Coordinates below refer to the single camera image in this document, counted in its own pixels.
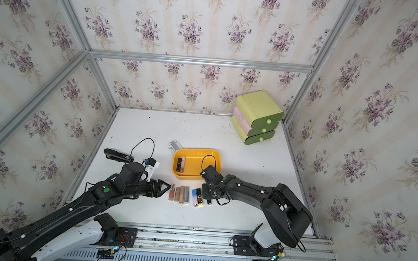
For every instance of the rose lip gloss tube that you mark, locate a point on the rose lip gloss tube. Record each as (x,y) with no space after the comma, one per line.
(172,192)

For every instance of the clear acrylic holder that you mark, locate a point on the clear acrylic holder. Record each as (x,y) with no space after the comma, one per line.
(174,146)

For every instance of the black lipstick tube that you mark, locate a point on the black lipstick tube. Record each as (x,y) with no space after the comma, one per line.
(178,165)

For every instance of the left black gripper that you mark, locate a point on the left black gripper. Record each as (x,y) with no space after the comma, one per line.
(156,192)

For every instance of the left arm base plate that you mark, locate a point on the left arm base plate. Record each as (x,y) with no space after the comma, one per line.
(121,234)

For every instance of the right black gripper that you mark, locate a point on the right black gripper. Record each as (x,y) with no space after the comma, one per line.
(204,195)

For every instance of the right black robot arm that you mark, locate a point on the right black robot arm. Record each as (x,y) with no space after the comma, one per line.
(287,216)

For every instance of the tan lipstick tube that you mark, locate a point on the tan lipstick tube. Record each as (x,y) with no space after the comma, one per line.
(181,199)

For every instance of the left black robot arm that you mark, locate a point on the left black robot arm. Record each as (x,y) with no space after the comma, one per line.
(84,220)

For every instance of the pink lip gloss tube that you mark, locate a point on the pink lip gloss tube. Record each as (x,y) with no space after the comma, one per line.
(183,161)

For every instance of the black gold lipstick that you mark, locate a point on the black gold lipstick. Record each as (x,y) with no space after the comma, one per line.
(199,199)

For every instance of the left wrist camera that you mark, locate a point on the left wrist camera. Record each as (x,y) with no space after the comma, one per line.
(151,166)

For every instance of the black stapler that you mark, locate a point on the black stapler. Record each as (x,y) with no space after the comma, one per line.
(117,156)

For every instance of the beige lipstick tube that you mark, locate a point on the beige lipstick tube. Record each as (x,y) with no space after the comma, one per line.
(177,194)

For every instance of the green pink drawer organizer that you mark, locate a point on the green pink drawer organizer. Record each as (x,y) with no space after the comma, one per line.
(256,117)

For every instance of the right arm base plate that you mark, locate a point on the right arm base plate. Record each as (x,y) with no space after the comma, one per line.
(246,246)

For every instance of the silver lipstick tube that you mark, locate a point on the silver lipstick tube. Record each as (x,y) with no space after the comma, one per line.
(186,195)

